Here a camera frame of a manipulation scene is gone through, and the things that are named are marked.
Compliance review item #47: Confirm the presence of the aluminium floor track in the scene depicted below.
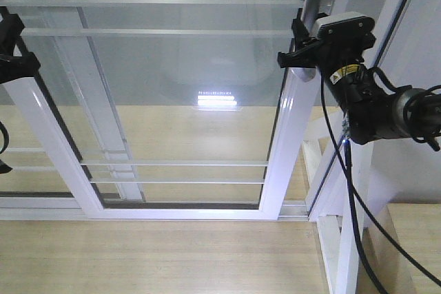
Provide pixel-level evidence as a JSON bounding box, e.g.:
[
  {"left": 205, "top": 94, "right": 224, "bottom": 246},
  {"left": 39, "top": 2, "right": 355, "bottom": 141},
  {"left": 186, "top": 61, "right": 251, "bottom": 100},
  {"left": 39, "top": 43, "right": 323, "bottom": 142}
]
[{"left": 278, "top": 200, "right": 309, "bottom": 222}]

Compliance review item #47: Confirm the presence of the green circuit board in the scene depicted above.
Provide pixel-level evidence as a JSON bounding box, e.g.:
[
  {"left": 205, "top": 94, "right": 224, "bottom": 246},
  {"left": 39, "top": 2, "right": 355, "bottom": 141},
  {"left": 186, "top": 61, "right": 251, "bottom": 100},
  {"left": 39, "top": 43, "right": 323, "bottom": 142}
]
[{"left": 342, "top": 114, "right": 350, "bottom": 143}]

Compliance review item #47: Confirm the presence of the black camera cable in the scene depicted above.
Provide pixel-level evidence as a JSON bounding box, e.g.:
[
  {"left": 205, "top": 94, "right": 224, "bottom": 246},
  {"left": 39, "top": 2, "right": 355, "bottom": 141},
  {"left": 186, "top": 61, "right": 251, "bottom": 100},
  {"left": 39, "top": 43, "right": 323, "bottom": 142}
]
[{"left": 320, "top": 66, "right": 390, "bottom": 294}]

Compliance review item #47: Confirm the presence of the white sliding glass door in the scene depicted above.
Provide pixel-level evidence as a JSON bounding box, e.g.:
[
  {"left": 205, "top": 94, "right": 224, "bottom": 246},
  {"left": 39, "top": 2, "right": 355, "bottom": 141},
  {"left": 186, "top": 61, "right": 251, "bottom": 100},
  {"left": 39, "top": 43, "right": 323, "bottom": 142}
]
[{"left": 1, "top": 0, "right": 340, "bottom": 220}]

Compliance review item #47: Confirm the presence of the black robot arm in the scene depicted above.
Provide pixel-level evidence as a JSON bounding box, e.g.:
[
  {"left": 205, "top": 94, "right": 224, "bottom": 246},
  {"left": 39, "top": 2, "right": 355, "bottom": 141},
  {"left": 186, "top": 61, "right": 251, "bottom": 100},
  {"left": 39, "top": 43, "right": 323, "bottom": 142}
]
[{"left": 278, "top": 14, "right": 440, "bottom": 151}]

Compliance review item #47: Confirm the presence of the plywood base platform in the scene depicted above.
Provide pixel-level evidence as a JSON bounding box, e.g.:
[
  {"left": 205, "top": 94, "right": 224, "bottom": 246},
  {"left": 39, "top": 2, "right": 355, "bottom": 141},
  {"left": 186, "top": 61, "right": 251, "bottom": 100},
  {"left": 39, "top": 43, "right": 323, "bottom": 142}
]
[{"left": 0, "top": 104, "right": 441, "bottom": 294}]

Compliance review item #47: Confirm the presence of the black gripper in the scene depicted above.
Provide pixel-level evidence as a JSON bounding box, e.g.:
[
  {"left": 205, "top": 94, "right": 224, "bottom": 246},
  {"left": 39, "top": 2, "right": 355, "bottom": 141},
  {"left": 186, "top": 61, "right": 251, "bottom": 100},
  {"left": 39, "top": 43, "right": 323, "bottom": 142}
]
[{"left": 277, "top": 18, "right": 402, "bottom": 145}]

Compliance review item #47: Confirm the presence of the white triangular support brace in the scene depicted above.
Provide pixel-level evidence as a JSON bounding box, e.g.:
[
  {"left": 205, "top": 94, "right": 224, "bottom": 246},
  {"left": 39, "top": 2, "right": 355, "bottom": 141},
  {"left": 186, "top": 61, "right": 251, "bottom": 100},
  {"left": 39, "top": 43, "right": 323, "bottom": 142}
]
[{"left": 302, "top": 118, "right": 359, "bottom": 293}]

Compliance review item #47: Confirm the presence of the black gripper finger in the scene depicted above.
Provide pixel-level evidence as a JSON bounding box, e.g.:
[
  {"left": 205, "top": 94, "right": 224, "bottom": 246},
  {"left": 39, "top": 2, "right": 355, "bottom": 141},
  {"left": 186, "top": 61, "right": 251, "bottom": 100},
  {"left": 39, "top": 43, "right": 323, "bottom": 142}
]
[{"left": 1, "top": 14, "right": 41, "bottom": 84}]

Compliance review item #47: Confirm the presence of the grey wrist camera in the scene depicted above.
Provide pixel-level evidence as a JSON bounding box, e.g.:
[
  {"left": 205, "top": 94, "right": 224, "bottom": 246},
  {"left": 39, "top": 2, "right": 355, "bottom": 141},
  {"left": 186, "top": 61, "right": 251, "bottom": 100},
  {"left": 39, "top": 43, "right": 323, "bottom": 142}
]
[{"left": 309, "top": 12, "right": 375, "bottom": 41}]

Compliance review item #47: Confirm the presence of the fixed white glass panel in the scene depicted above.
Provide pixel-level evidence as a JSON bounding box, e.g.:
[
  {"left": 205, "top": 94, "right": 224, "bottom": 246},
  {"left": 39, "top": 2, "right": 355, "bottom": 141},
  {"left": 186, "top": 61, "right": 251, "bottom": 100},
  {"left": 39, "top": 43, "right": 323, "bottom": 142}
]
[{"left": 1, "top": 0, "right": 145, "bottom": 220}]

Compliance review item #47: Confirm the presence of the black cable at left edge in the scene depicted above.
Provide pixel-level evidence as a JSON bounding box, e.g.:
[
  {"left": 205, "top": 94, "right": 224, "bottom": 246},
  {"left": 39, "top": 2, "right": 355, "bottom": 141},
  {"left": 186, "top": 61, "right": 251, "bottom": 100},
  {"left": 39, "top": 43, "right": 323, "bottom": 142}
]
[{"left": 0, "top": 120, "right": 14, "bottom": 174}]

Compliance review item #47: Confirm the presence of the light wooden box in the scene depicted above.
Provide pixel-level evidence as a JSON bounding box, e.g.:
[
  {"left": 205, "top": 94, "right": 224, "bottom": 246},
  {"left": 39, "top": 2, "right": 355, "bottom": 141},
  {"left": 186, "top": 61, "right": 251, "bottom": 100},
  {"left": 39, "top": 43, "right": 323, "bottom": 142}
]
[{"left": 363, "top": 203, "right": 440, "bottom": 293}]

